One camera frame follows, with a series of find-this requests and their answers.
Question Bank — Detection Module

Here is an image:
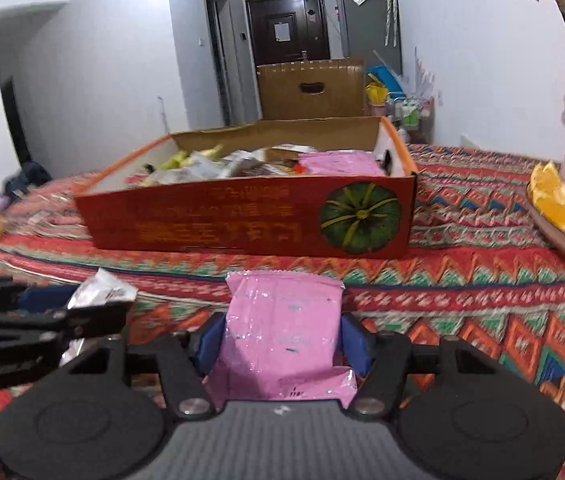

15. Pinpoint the green yellow snack packet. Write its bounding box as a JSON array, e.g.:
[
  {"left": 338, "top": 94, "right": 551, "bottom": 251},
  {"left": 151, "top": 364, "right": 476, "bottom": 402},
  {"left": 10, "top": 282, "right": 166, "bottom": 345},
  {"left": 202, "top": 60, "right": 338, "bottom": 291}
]
[{"left": 160, "top": 144, "right": 224, "bottom": 170}]

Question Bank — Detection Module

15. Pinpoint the metal storage rack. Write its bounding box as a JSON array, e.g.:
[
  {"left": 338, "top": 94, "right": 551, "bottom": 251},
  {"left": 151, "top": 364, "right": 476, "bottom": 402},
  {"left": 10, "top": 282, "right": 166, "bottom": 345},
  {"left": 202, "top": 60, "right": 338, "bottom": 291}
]
[{"left": 386, "top": 96, "right": 435, "bottom": 144}]

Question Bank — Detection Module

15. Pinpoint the colourful patterned tablecloth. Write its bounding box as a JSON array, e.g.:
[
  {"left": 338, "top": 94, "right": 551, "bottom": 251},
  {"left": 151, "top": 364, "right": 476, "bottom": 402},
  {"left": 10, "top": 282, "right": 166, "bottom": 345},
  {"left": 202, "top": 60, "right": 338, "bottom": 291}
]
[{"left": 0, "top": 143, "right": 565, "bottom": 480}]

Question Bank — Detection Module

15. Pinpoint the grey refrigerator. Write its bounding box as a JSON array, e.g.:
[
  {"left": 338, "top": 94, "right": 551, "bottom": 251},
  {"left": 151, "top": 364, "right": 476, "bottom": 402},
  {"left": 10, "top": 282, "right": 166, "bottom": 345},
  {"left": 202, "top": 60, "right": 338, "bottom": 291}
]
[{"left": 337, "top": 0, "right": 403, "bottom": 75}]

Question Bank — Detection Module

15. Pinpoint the white snack packet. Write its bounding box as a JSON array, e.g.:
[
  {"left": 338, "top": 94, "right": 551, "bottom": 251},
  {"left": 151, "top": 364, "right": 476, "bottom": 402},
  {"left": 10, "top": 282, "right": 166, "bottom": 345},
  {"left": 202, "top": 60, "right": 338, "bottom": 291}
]
[
  {"left": 142, "top": 148, "right": 265, "bottom": 186},
  {"left": 60, "top": 268, "right": 138, "bottom": 366}
]

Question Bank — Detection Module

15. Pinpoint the orange cardboard snack box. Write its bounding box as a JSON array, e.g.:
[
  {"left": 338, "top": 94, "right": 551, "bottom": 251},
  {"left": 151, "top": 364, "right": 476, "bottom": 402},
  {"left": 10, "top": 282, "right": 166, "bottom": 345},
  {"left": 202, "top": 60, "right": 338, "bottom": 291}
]
[{"left": 74, "top": 117, "right": 418, "bottom": 259}]

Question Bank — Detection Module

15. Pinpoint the brown wooden chair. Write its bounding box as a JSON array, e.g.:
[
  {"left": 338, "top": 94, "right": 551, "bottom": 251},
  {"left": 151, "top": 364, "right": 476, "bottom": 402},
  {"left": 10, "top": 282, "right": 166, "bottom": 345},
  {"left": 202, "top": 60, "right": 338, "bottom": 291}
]
[{"left": 256, "top": 58, "right": 366, "bottom": 120}]

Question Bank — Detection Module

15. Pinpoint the dark entrance door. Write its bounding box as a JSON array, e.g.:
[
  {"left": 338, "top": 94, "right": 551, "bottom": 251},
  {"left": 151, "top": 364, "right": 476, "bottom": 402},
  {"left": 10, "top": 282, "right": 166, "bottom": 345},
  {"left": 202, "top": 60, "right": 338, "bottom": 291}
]
[{"left": 246, "top": 0, "right": 331, "bottom": 66}]

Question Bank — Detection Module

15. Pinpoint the pink snack packet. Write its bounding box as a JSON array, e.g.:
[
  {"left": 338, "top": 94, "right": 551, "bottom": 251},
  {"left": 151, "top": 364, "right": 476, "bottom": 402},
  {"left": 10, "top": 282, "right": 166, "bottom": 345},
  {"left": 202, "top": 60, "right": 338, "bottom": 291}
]
[
  {"left": 299, "top": 150, "right": 385, "bottom": 177},
  {"left": 205, "top": 270, "right": 357, "bottom": 408}
]

